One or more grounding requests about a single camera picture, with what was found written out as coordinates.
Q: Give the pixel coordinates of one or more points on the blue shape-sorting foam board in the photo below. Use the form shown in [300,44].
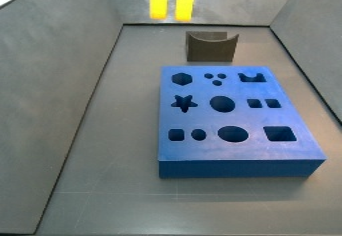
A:
[228,125]

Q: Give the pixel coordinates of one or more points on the black curved holder stand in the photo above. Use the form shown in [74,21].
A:
[209,46]

